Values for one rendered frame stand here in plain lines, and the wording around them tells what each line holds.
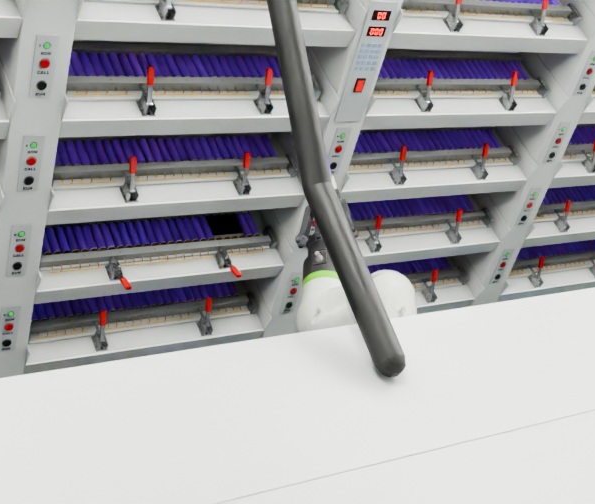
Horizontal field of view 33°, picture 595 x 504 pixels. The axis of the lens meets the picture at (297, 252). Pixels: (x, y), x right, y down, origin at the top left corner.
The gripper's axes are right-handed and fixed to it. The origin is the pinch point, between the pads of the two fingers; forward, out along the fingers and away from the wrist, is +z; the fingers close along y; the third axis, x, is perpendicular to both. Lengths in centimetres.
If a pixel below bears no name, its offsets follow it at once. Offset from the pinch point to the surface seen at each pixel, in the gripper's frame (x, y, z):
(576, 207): 80, -52, 58
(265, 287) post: 32.8, 25.4, 6.1
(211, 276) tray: 14.7, 31.8, -4.0
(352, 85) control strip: -12.8, -9.1, 17.7
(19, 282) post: -15, 60, -24
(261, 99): -20.4, 8.5, 10.0
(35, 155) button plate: -39, 45, -16
